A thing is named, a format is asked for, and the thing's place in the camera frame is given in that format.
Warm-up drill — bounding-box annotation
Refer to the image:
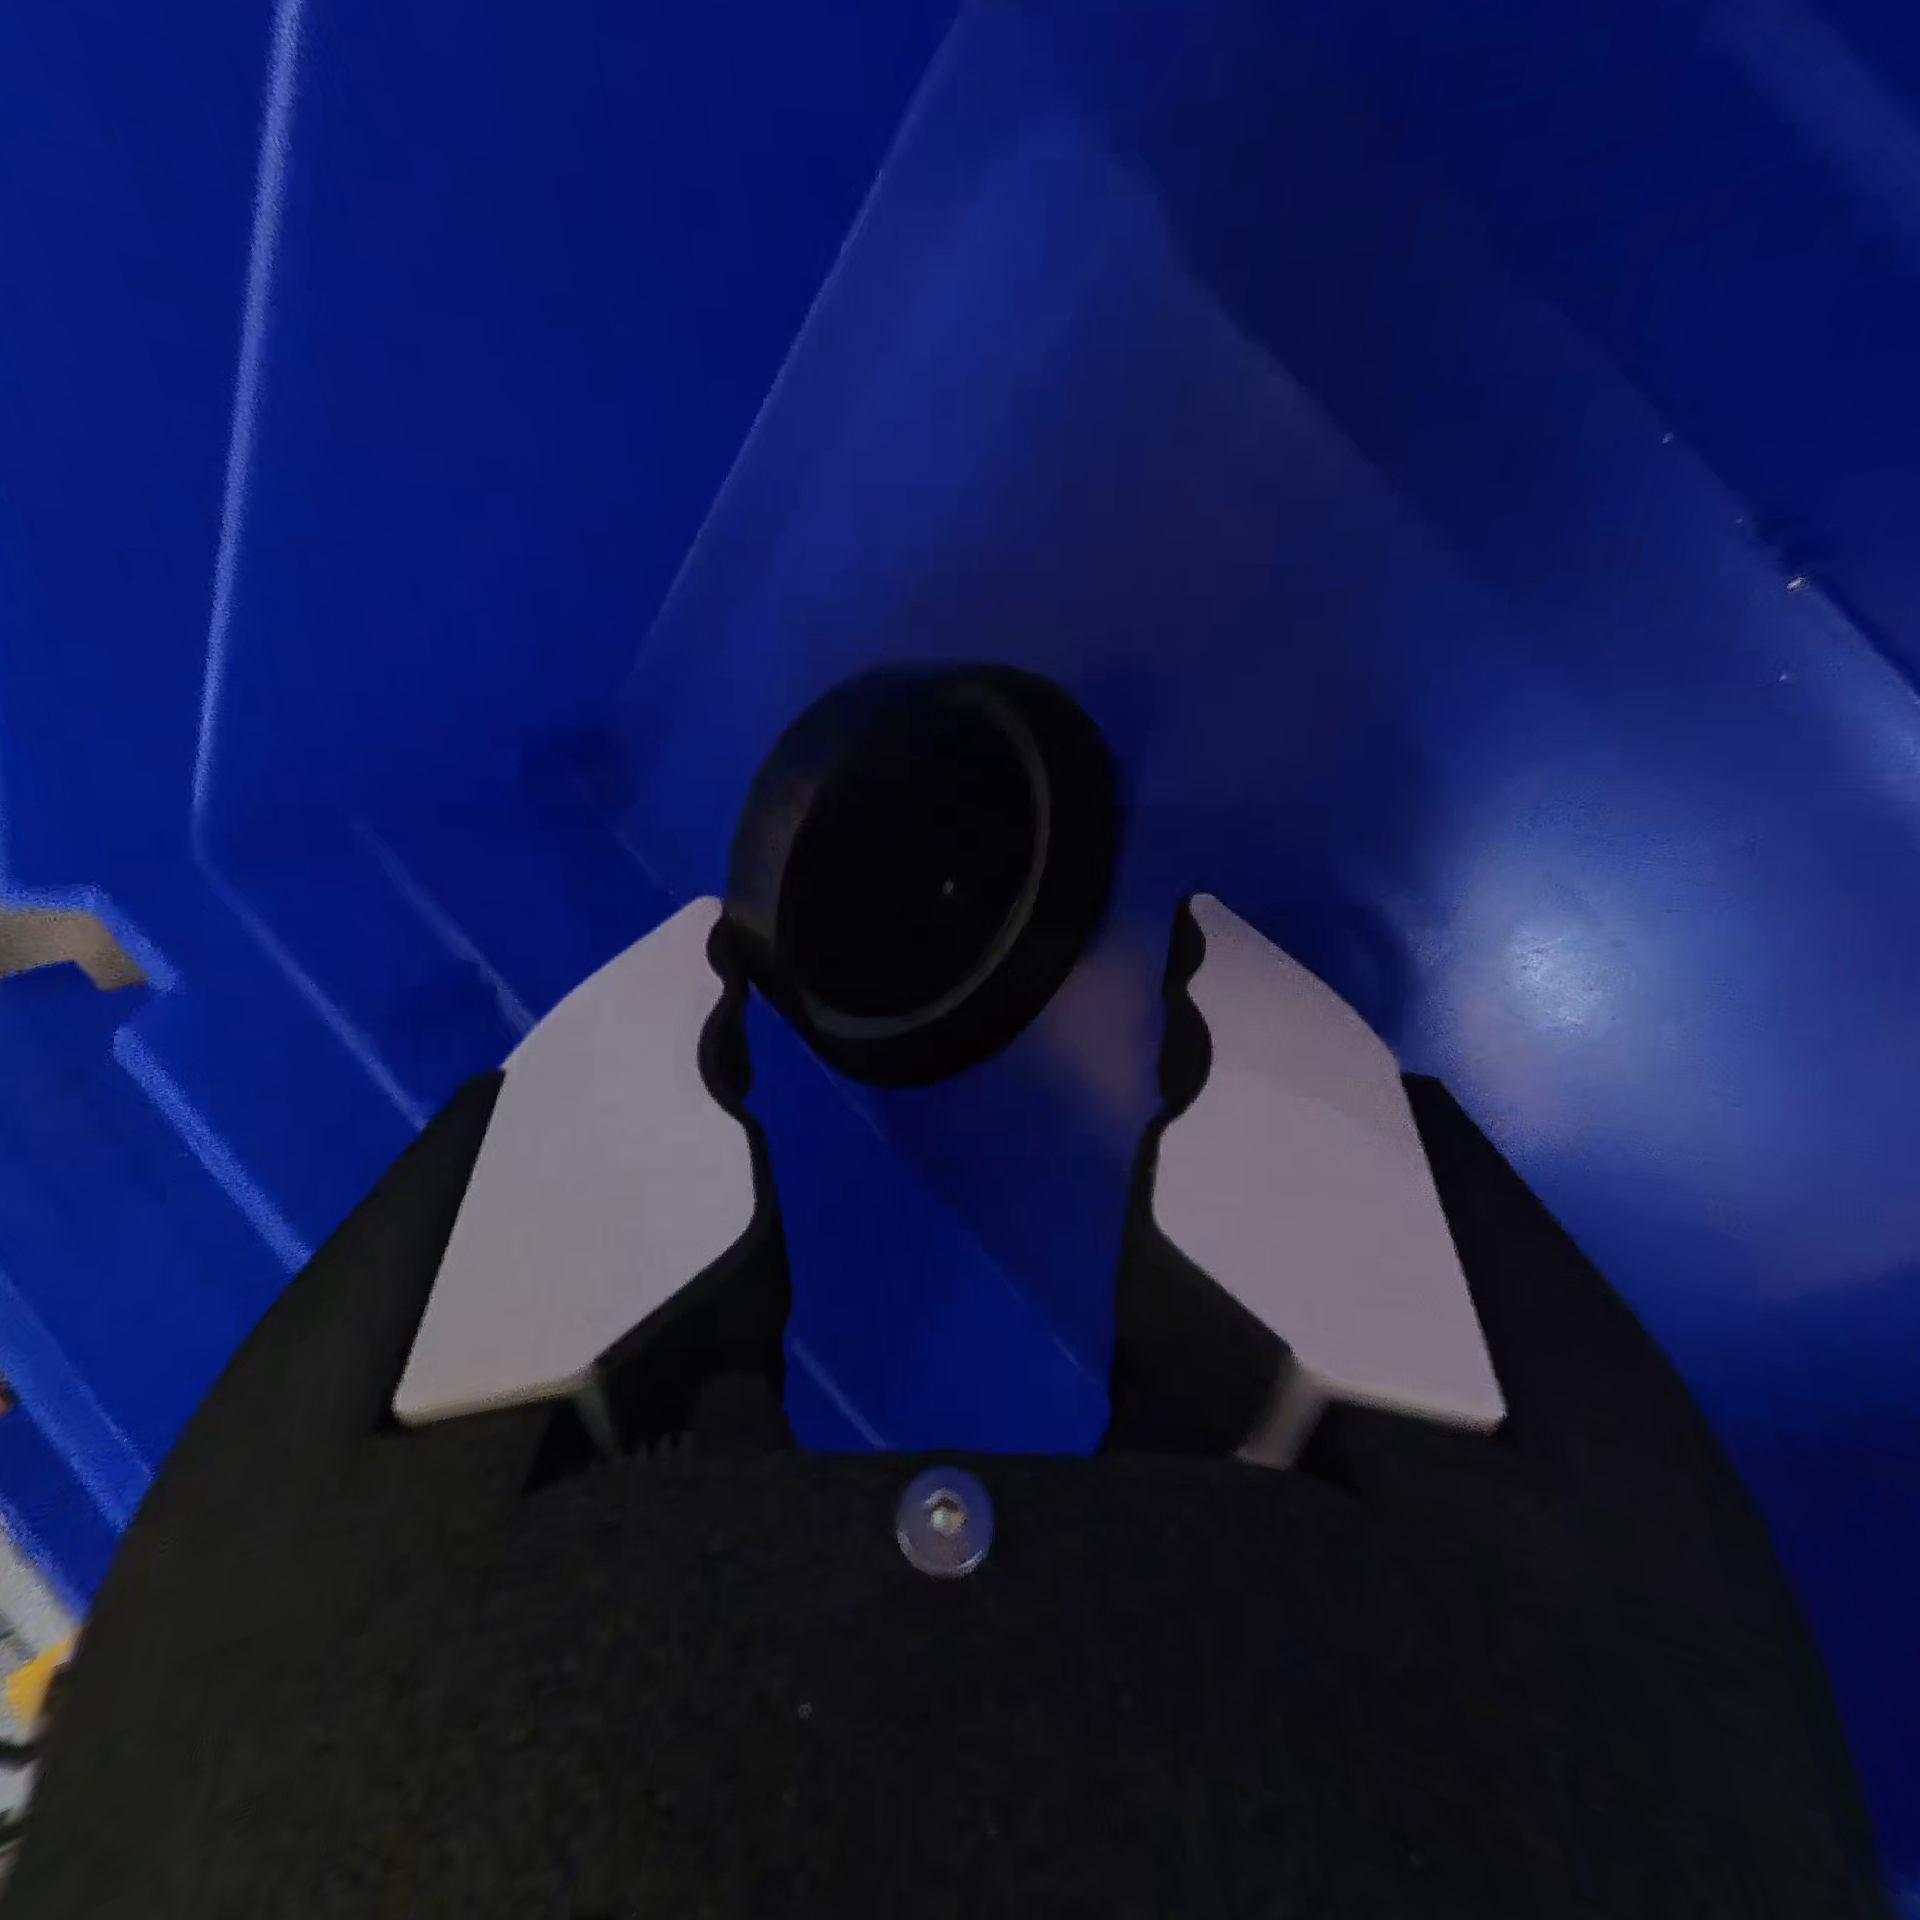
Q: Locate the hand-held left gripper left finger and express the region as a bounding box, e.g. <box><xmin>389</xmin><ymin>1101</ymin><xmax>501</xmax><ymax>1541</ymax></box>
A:
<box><xmin>391</xmin><ymin>894</ymin><xmax>799</xmax><ymax>1461</ymax></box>

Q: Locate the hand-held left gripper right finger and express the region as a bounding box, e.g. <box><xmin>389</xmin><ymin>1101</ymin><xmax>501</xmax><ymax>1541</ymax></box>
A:
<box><xmin>1106</xmin><ymin>892</ymin><xmax>1508</xmax><ymax>1471</ymax></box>

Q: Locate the black bottle lid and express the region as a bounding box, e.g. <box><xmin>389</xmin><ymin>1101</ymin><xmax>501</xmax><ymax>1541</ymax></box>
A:
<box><xmin>727</xmin><ymin>660</ymin><xmax>1123</xmax><ymax>1087</ymax></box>

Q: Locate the blue plastic bin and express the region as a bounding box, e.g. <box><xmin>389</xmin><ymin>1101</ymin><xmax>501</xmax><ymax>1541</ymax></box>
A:
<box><xmin>0</xmin><ymin>0</ymin><xmax>1920</xmax><ymax>1920</ymax></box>

